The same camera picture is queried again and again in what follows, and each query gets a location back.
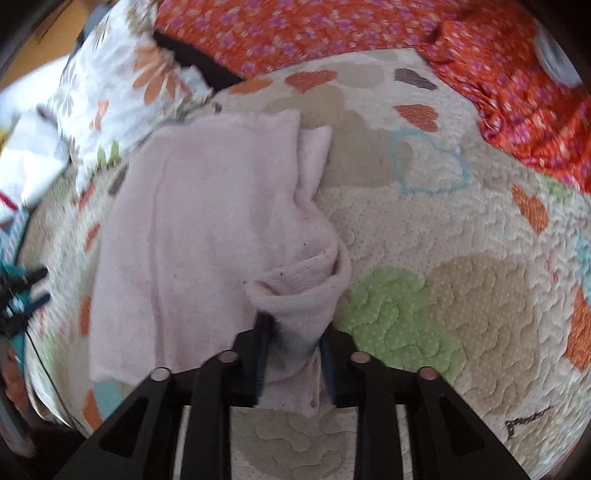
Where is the grey white sock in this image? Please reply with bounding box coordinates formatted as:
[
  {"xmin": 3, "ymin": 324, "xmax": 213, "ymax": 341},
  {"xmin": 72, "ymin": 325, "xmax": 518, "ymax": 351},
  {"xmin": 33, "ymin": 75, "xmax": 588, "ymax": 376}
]
[{"xmin": 533, "ymin": 23, "xmax": 582, "ymax": 88}]

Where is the pale pink knit sweater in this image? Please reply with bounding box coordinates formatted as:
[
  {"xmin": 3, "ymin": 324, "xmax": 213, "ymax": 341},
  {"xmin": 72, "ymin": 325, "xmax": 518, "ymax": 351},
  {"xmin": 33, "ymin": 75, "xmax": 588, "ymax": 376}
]
[{"xmin": 89, "ymin": 110, "xmax": 352, "ymax": 416}]

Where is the red floral bed sheet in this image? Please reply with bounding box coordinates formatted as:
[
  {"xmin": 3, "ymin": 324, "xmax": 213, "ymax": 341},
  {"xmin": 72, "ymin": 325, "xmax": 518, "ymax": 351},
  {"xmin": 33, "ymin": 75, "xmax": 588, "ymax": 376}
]
[{"xmin": 155, "ymin": 1, "xmax": 590, "ymax": 191}]

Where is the white plastic package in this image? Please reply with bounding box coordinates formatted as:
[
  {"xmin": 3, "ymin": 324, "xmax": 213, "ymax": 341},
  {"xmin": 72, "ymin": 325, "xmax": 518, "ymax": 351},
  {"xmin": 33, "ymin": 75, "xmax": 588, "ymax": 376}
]
[{"xmin": 0, "ymin": 107, "xmax": 69, "ymax": 223}]

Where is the white floral pillow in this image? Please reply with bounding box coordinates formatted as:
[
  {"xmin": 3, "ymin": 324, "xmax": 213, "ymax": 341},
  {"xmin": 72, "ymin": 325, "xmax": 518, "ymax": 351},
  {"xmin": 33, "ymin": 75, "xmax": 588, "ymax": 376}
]
[{"xmin": 48, "ymin": 1, "xmax": 213, "ymax": 194}]

